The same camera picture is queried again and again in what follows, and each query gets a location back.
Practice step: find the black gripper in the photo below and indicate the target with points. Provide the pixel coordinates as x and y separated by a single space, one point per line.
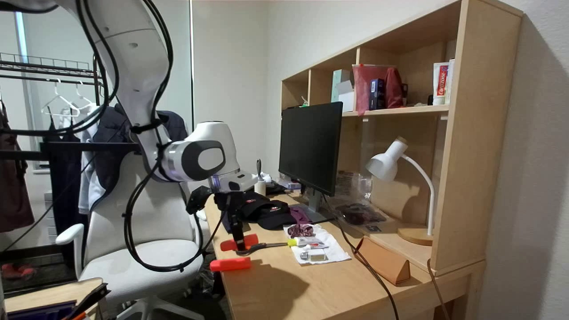
231 206

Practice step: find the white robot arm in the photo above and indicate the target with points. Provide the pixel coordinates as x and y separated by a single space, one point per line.
135 51

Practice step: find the red plastic sheath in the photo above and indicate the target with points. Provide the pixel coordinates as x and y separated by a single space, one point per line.
229 264

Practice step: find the black cap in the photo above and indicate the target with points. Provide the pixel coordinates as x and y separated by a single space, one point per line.
265 213

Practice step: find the white clutter pile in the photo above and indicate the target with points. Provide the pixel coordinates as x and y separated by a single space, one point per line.
265 186

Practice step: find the white paper with stickers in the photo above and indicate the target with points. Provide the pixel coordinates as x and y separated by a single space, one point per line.
313 247

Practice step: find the white office chair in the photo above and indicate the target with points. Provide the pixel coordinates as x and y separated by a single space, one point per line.
141 243

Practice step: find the black computer monitor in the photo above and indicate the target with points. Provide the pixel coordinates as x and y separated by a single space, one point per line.
308 154

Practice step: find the brown cardboard wedge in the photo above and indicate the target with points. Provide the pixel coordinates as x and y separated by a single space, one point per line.
386 263

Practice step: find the teal box on shelf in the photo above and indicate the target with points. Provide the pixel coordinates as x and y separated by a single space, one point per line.
342 90

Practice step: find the red bag on shelf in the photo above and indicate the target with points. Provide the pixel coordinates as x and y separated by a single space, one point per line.
377 88

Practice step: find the black tray with red item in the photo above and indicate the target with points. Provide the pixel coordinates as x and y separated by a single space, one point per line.
25 271

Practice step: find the black clothes rack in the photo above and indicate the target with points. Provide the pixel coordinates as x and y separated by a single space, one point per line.
18 147

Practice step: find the wooden desk hutch shelf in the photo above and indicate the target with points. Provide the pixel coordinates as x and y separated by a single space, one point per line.
448 186

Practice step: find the white red book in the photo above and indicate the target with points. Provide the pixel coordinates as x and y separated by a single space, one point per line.
441 83

